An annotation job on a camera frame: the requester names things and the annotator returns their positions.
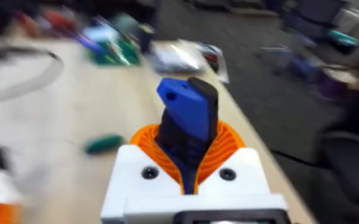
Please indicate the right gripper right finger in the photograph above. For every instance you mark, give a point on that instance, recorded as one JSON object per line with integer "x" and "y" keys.
{"x": 244, "y": 177}

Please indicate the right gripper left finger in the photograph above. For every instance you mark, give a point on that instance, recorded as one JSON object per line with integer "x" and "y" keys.
{"x": 129, "y": 180}

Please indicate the blue electric screwdriver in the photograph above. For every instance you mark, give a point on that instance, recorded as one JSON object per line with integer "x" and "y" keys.
{"x": 190, "y": 124}

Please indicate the green disc with holes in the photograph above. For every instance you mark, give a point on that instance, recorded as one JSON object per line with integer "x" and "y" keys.
{"x": 104, "y": 144}

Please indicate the black office chair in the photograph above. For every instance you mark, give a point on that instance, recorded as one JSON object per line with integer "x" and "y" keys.
{"x": 353, "y": 149}

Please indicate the clear plastic bag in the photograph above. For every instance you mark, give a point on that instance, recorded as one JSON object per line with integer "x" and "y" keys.
{"x": 185, "y": 59}

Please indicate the green board with toy blocks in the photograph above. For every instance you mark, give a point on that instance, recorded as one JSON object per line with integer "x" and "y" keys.
{"x": 114, "y": 46}

